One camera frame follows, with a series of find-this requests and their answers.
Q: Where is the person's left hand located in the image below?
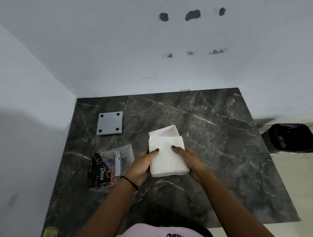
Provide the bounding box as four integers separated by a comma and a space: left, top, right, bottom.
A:
121, 148, 160, 189

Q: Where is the person's right hand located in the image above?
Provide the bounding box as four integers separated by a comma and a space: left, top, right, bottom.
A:
171, 145, 208, 184

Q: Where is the stack of white paper napkins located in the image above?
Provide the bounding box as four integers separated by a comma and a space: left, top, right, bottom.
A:
148, 135, 191, 178

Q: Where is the person's left forearm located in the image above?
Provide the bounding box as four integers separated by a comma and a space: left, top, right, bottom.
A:
76, 177, 139, 237

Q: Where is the person's right forearm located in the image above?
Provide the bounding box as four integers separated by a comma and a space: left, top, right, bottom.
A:
198, 170, 276, 237

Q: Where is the black thread wristband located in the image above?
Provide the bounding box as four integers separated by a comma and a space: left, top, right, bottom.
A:
119, 176, 140, 191

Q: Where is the clear plastic wrapper black label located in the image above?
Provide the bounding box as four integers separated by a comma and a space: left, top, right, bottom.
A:
88, 144, 135, 193

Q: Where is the grey square plate with holes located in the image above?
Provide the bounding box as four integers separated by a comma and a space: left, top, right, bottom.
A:
96, 111, 123, 136

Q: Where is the pink shirt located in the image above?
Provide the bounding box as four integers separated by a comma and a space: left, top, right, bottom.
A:
117, 223, 206, 237

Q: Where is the black trash bin with bag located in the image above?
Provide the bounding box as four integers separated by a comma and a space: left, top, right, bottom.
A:
260, 123, 313, 155

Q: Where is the green crumpled scrap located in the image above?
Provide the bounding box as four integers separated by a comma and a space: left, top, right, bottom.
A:
43, 226, 59, 237

